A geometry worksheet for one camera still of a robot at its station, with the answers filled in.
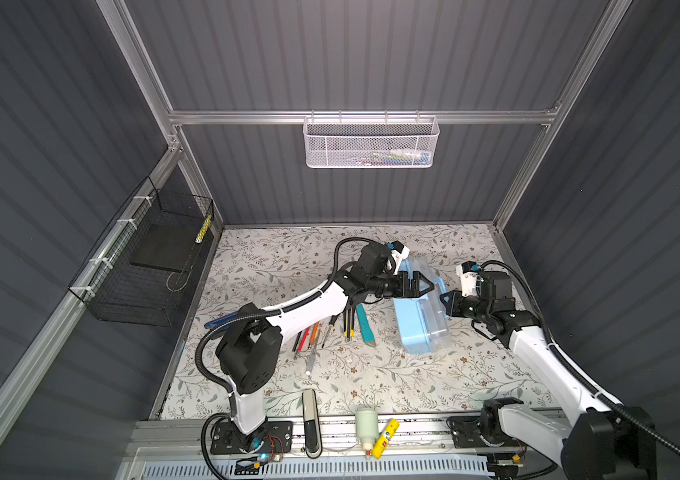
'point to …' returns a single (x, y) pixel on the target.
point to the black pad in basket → (166, 246)
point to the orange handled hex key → (315, 329)
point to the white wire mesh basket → (371, 142)
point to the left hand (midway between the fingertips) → (423, 286)
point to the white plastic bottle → (366, 426)
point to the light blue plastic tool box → (423, 322)
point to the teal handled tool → (368, 336)
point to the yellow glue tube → (390, 430)
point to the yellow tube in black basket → (203, 230)
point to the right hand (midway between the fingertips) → (447, 298)
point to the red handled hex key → (303, 339)
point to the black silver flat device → (313, 444)
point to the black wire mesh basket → (140, 272)
